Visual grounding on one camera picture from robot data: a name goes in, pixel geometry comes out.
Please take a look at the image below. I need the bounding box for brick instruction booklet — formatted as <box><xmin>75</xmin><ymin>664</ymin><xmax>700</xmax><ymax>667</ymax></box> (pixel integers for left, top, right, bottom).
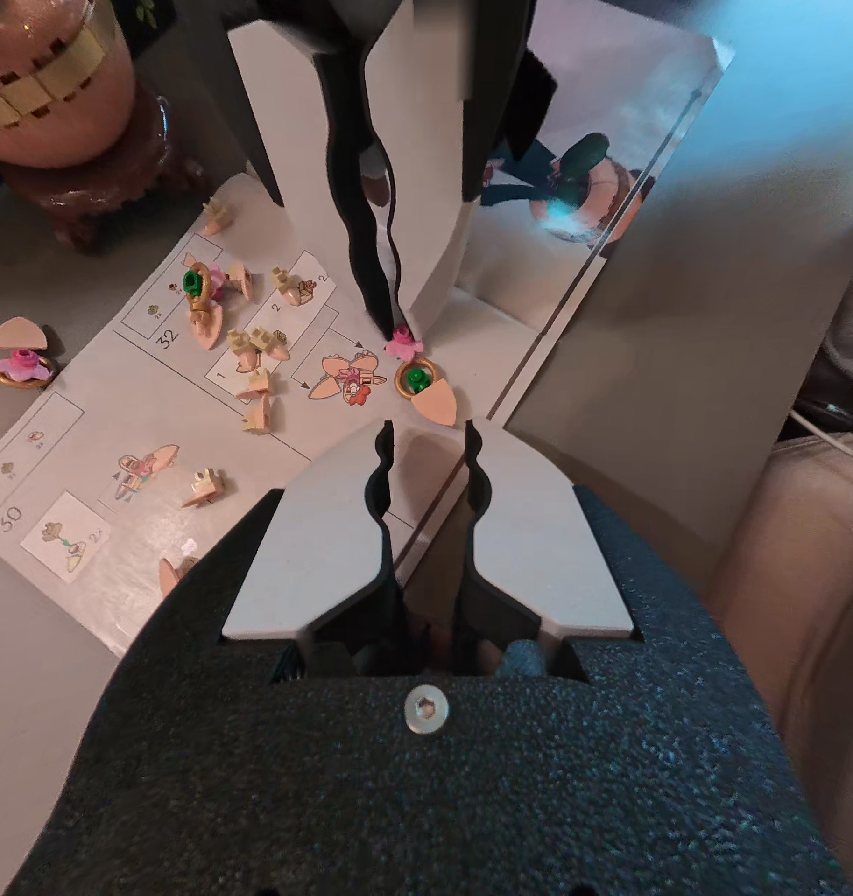
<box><xmin>0</xmin><ymin>31</ymin><xmax>735</xmax><ymax>655</ymax></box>

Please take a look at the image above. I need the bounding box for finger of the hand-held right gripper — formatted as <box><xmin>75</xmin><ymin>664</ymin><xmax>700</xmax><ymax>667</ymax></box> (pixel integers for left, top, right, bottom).
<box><xmin>367</xmin><ymin>7</ymin><xmax>472</xmax><ymax>330</ymax></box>
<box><xmin>228</xmin><ymin>21</ymin><xmax>399</xmax><ymax>338</ymax></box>

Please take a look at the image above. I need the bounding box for grey desk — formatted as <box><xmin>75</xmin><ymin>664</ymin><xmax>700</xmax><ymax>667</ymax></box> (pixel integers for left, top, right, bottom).
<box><xmin>0</xmin><ymin>0</ymin><xmax>853</xmax><ymax>896</ymax></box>

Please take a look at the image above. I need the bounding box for person in beige hoodie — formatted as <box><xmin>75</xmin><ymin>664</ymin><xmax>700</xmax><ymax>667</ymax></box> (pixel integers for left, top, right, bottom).
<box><xmin>699</xmin><ymin>245</ymin><xmax>853</xmax><ymax>896</ymax></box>

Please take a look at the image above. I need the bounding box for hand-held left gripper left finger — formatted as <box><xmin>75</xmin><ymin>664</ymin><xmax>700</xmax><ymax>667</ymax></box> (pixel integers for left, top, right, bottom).
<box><xmin>222</xmin><ymin>420</ymin><xmax>402</xmax><ymax>666</ymax></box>

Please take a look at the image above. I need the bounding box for gold ring with petal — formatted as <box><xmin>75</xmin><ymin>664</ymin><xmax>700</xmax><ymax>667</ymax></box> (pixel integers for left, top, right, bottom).
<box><xmin>393</xmin><ymin>357</ymin><xmax>461</xmax><ymax>427</ymax></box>

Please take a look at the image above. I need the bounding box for pink flower on gold ring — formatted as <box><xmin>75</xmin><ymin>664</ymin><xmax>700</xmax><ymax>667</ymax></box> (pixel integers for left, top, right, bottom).
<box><xmin>0</xmin><ymin>316</ymin><xmax>55</xmax><ymax>391</ymax></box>

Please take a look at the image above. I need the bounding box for dark box with flower print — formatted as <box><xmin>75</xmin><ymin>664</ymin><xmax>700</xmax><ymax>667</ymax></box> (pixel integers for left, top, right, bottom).
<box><xmin>114</xmin><ymin>0</ymin><xmax>231</xmax><ymax>64</ymax></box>

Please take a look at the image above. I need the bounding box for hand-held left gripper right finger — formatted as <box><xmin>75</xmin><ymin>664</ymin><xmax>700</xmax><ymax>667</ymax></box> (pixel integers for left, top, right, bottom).
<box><xmin>458</xmin><ymin>420</ymin><xmax>643</xmax><ymax>666</ymax></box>

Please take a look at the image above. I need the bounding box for white cord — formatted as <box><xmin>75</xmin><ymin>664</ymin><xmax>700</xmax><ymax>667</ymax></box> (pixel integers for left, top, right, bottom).
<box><xmin>787</xmin><ymin>406</ymin><xmax>853</xmax><ymax>463</ymax></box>

